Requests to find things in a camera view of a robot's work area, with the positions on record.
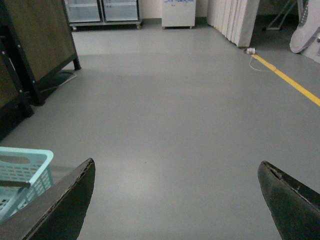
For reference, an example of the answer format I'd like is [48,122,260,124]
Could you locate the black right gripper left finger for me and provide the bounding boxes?
[0,158,96,240]

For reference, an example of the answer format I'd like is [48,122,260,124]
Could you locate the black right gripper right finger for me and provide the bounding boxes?
[257,161,320,240]

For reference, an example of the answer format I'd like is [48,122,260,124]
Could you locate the light blue plastic basket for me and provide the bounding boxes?
[0,146,54,222]

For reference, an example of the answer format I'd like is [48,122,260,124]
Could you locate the white power strip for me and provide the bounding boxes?
[244,47,256,55]

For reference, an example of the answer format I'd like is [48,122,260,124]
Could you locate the white machine housing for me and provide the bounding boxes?
[289,0,320,63]

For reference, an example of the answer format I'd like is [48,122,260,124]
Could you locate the dark wooden display stand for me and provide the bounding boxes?
[0,0,81,139]

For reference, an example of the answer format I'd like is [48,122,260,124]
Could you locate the white stacked panels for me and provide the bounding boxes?
[206,0,260,48]

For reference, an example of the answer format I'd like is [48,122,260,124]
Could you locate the glass door cabinet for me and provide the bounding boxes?
[64,0,143,32]

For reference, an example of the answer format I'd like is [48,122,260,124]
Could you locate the white chest freezer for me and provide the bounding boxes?
[161,0,197,29]

